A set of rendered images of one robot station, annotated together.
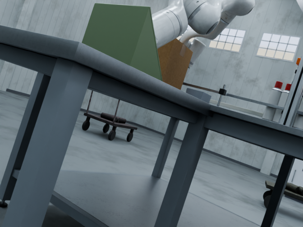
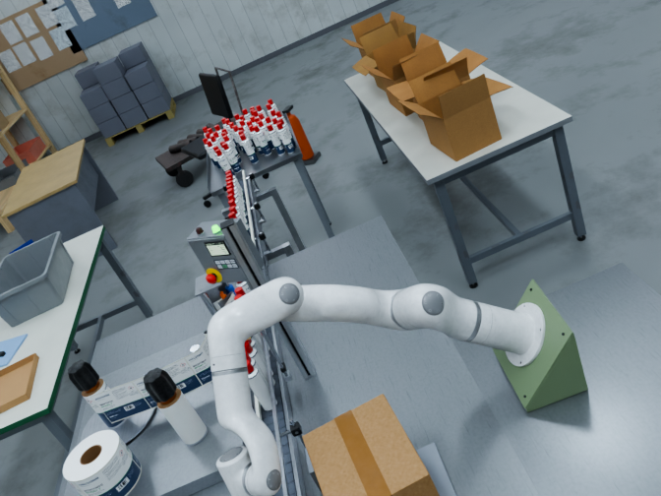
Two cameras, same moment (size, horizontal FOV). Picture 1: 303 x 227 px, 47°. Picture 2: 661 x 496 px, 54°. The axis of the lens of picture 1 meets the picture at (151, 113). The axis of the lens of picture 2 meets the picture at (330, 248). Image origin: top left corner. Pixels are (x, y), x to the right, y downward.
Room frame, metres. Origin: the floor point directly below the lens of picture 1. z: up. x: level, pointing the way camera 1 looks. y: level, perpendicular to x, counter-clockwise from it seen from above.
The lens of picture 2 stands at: (2.38, 1.10, 2.30)
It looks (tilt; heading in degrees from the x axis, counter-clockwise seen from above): 29 degrees down; 236
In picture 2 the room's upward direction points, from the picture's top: 25 degrees counter-clockwise
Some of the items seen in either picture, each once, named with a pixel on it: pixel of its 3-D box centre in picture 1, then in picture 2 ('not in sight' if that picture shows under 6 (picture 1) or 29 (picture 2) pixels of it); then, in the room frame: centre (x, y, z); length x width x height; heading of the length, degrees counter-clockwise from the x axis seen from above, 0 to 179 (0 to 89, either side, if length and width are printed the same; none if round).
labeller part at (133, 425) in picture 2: not in sight; (118, 420); (2.07, -1.13, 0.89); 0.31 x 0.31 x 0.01
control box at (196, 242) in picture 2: not in sight; (225, 252); (1.56, -0.67, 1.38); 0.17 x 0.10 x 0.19; 109
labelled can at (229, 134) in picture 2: not in sight; (246, 134); (0.13, -2.56, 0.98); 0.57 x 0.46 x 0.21; 143
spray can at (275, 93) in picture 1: (273, 101); (258, 385); (1.75, -0.56, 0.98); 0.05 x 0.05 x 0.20
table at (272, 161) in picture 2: not in sight; (277, 205); (0.21, -2.47, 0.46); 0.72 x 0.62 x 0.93; 53
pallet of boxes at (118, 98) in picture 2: not in sight; (125, 93); (-1.78, -8.21, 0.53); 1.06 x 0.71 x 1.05; 144
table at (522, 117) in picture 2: not in sight; (449, 146); (-0.73, -1.65, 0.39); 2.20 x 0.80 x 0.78; 54
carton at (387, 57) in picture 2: not in sight; (407, 76); (-0.61, -1.70, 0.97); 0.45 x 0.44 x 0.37; 147
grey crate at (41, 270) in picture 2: not in sight; (33, 279); (1.71, -2.89, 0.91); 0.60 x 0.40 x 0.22; 57
